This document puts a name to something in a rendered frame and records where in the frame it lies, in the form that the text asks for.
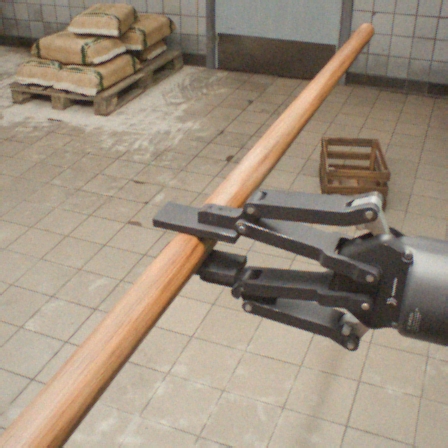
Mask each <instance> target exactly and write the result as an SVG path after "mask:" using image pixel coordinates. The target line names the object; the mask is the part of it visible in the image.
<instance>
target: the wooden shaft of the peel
mask: <svg viewBox="0 0 448 448"><path fill-rule="evenodd" d="M374 33H375V29H374V27H373V26H372V25H371V24H369V23H364V24H363V25H362V26H361V27H360V28H358V29H357V30H356V31H355V33H354V34H353V36H352V37H351V38H349V40H348V41H347V42H346V43H345V44H344V45H343V46H342V48H341V49H340V50H339V51H338V52H337V53H336V54H335V56H334V57H333V58H331V59H330V61H329V63H328V64H327V65H326V66H325V67H324V68H323V69H322V70H321V71H320V72H319V73H318V75H317V76H316V78H315V79H314V80H312V81H311V82H310V83H309V84H308V86H307V87H306V88H305V90H304V91H303V92H302V93H301V94H300V95H299V96H298V97H297V98H296V99H295V101H294V102H293V103H292V104H291V105H290V106H289V108H288V109H287V110H286V111H285V112H284V113H283V114H282V115H281V117H280V118H279V119H278V120H276V121H275V122H274V125H273V126H272V127H271V128H270V129H269V130H268V132H267V133H266V134H265V135H264V136H263V137H261V139H260V140H259V141H258V142H257V143H256V144H255V145H254V146H253V149H252V150H251V151H250V152H249V153H248V154H247V156H246V157H244V158H243V159H242V160H241V161H240V163H239V164H238V165H237V166H236V167H235V168H234V169H233V171H232V172H231V173H230V174H229V175H228V177H227V179H226V180H224V181H223V182H222V183H221V184H220V185H219V187H218V188H217V189H216V190H215V191H214V192H213V193H212V195H211V196H210V197H209V198H208V199H207V200H206V201H205V203H204V204H208V203H212V204H217V205H222V206H227V207H231V208H243V207H244V205H245V204H246V202H247V201H248V200H249V198H250V197H251V195H252V194H253V193H254V191H255V190H256V189H258V188H259V186H260V185H261V184H262V182H264V181H265V179H266V178H267V177H268V175H269V174H270V173H271V171H272V170H273V169H274V167H275V166H276V165H277V163H278V162H279V159H281V158H282V156H283V155H284V154H285V152H286V151H287V150H288V148H289V147H290V146H291V145H292V143H293V142H294V141H295V140H296V138H297V136H298V135H299V134H300V132H301V131H302V130H303V128H304V127H305V126H306V125H307V124H308V123H309V121H310V120H311V117H312V116H313V115H314V113H315V112H316V111H317V110H318V109H319V108H320V106H321V105H322V104H323V102H324V100H325V98H326V97H328V95H329V94H330V93H331V91H332V90H333V89H334V87H335V86H336V84H337V83H338V82H339V80H340V79H341V78H342V76H343V75H344V74H345V73H346V72H347V69H348V68H349V67H350V65H351V64H352V63H354V61H355V60H356V59H357V57H358V55H359V53H360V52H362V50H363V49H364V48H365V46H366V45H367V44H368V42H369V41H370V39H371V38H372V37H373V35H374ZM204 204H203V205H204ZM203 205H202V206H203ZM202 206H201V207H202ZM201 207H200V208H201ZM217 243H218V240H213V239H209V238H204V237H200V236H194V235H187V234H182V233H177V235H175V236H174V237H173V239H172V240H171V242H170V243H169V244H168V245H167V246H166V247H165V248H164V249H163V251H162V252H161V253H160V254H159V255H158V256H157V257H156V259H154V260H153V261H152V263H151V264H150V266H149V267H148V268H147V269H146V270H145V271H144V272H143V274H142V275H141V276H140V277H139V278H138V279H136V281H135V282H134V284H133V285H132V286H131V287H130V288H129V290H128V291H127V292H126V293H125V294H124V295H123V296H122V297H121V298H120V299H119V301H118V302H117V303H116V305H115V306H114V307H113V308H112V309H111V310H110V311H109V312H108V313H107V314H106V316H105V317H104V318H103V319H102V321H101V322H100V323H99V324H97V325H96V326H95V329H94V330H93V331H92V332H91V333H90V334H89V336H88V337H86V338H85V339H84V341H83V343H82V344H81V345H80V346H79V347H78V348H76V349H75V351H74V352H73V354H72V355H71V356H70V357H69V359H67V360H66V361H65V362H64V363H63V366H62V367H61V368H60V369H59V370H57V371H56V373H55V374H54V376H53V377H52V378H51V379H50V380H49V381H48V382H47V383H46V384H45V385H44V387H43V389H42V390H41V391H39V392H38V393H37V394H36V396H35V397H34V399H33V400H32V401H30V403H29V404H28V405H27V406H26V407H25V408H24V411H23V412H21V413H20V414H19V415H18V416H17V417H16V419H15V420H14V421H13V423H12V424H10V426H9V427H8V428H7V429H6V430H5V431H4V432H3V434H2V435H1V436H0V448H63V447H64V446H65V444H66V443H67V441H68V440H69V439H70V437H71V436H72V435H73V433H74V432H76V430H77V428H78V426H79V425H80V424H81V422H83V421H84V419H85V418H86V417H87V414H88V413H89V412H90V411H91V410H92V408H93V407H94V406H95V404H96V403H97V402H98V400H99V399H100V398H101V396H102V395H103V394H104V392H106V391H107V389H108V387H109V385H110V384H111V383H112V382H113V381H114V380H115V378H116V377H117V376H118V374H119V372H120V371H121V370H122V369H123V367H124V366H125V365H126V363H127V362H128V361H129V360H130V359H131V356H132V355H133V354H134V352H135V351H136V350H137V348H139V347H140V345H141V344H142V343H143V341H144V340H145V337H146V336H147V335H148V334H149V333H150V332H151V330H152V329H153V328H154V326H155V325H156V324H157V322H158V321H159V320H160V318H161V317H162V316H163V314H164V313H165V312H166V310H167V309H168V308H169V306H170V305H171V304H172V303H173V302H174V301H175V299H176V298H177V297H178V294H179V293H180V291H181V290H182V289H183V287H184V286H185V285H186V284H187V283H188V282H189V280H190V279H191V278H192V276H193V275H194V274H195V272H196V271H197V270H198V268H199V267H200V266H201V263H202V262H203V261H204V260H205V259H206V257H207V256H208V255H209V253H210V252H211V251H212V249H213V248H214V247H215V245H216V244H217Z"/></svg>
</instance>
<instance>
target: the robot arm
mask: <svg viewBox="0 0 448 448"><path fill-rule="evenodd" d="M382 203H383V196H382V195H381V193H380V192H373V191H371V192H368V193H363V194H359V195H355V196H352V197H349V196H339V195H328V194H317V193H306V192H295V191H284V190H274V189H262V188H258V189H256V190H255V191H254V193H253V194H252V195H251V197H250V198H249V200H248V201H247V202H246V204H245V205H244V207H243V208H231V207H227V206H222V205H217V204H212V203H208V204H204V205H203V206H202V207H201V208H196V207H191V206H186V205H181V204H176V203H172V202H168V203H167V204H166V205H165V206H164V207H163V208H161V209H160V210H159V211H158V212H157V213H156V214H155V215H154V216H153V217H152V225H153V227H156V228H160V229H165V230H169V231H173V232H178V233H182V234H187V235H194V236H200V237H204V238H209V239H213V240H218V241H222V242H227V243H231V244H235V243H236V241H237V240H238V238H239V237H240V236H245V237H248V238H251V239H254V240H256V241H259V242H262V243H265V244H268V245H270V246H273V247H276V248H279V249H281V250H284V251H287V252H290V253H293V254H296V255H299V256H302V257H307V258H310V259H313V260H316V261H318V262H320V266H321V267H323V268H325V269H329V270H327V271H325V272H313V271H303V270H293V269H282V268H272V267H261V266H246V267H245V265H246V264H247V256H244V255H239V254H234V253H229V252H225V251H220V250H215V249H212V251H211V252H210V253H209V255H208V256H207V257H206V259H205V260H204V261H203V262H202V263H201V266H200V267H199V268H198V270H197V271H196V272H195V274H194V275H199V276H200V279H201V280H202V281H203V282H205V283H210V284H214V285H219V286H228V287H231V290H230V293H231V295H232V297H233V298H235V299H237V300H239V298H240V296H241V297H242V300H243V303H242V308H243V310H244V311H246V312H247V313H250V314H252V315H256V316H259V317H262V318H265V319H268V320H271V321H273V322H274V321H276V322H279V323H282V324H285V325H289V326H292V327H294V328H297V329H300V330H303V331H306V332H311V333H314V334H317V335H320V336H323V337H326V338H329V339H330V340H332V341H334V342H337V343H338V344H339V345H340V346H342V347H343V348H345V349H347V350H348V351H351V352H354V351H356V350H357V349H358V347H359V344H360V340H361V338H362V337H363V336H364V335H365V334H366V333H367V332H368V331H369V329H373V330H378V329H384V328H390V329H395V330H397V331H398V333H399V334H400V335H401V336H403V337H405V338H409V339H416V340H420V341H424V342H428V343H432V344H436V345H439V346H443V347H447V346H448V241H447V240H441V239H437V238H432V237H427V236H407V235H405V234H404V233H402V232H400V231H399V230H396V229H395V228H393V227H389V226H388V225H387V222H386V219H385V216H384V214H383V211H382V209H381V206H382ZM299 222H301V223H299ZM302 223H310V224H319V225H327V226H338V227H351V226H355V228H356V230H357V231H363V230H367V231H368V232H366V233H364V234H361V235H358V236H356V237H354V236H351V235H348V234H345V233H342V232H330V233H327V232H324V231H322V230H319V229H316V228H313V227H310V226H307V225H304V224H302ZM337 250H338V252H337V254H336V251H337ZM244 267H245V268H244ZM260 301H262V302H263V303H262V302H260ZM314 301H315V302H314ZM316 302H317V303H316ZM334 308H338V309H346V310H347V311H348V314H346V313H345V312H344V311H342V310H337V309H334Z"/></svg>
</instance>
